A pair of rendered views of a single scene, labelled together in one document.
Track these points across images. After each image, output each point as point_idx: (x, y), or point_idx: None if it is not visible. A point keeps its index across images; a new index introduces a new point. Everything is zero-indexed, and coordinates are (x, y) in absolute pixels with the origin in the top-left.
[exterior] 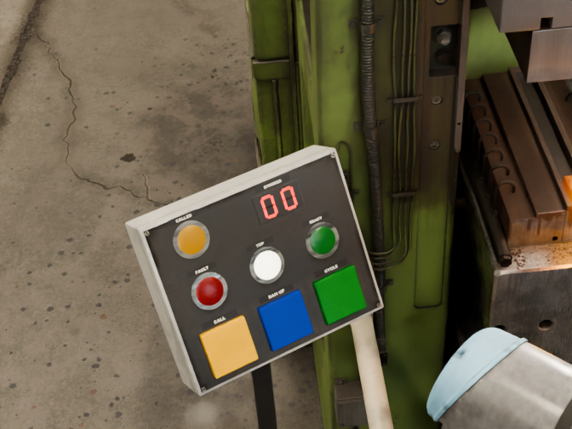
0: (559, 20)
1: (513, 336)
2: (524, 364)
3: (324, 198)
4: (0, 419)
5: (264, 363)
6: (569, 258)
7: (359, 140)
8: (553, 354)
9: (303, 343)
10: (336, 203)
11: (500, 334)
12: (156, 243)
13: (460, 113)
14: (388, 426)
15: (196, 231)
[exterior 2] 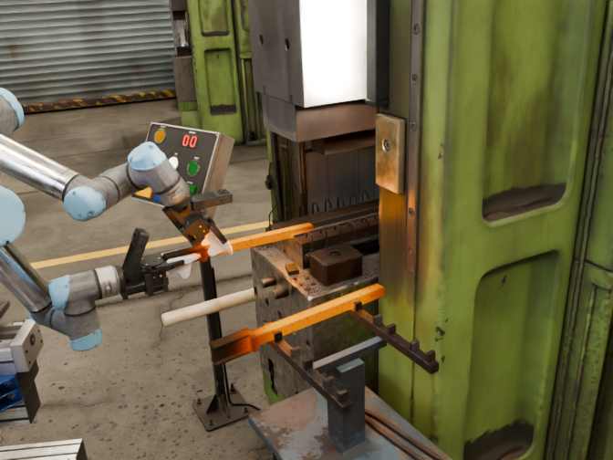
0: (266, 89)
1: (3, 93)
2: None
3: (203, 151)
4: None
5: (150, 202)
6: (274, 259)
7: None
8: None
9: (164, 205)
10: (206, 156)
11: (1, 89)
12: (151, 130)
13: (298, 166)
14: (207, 305)
15: (161, 133)
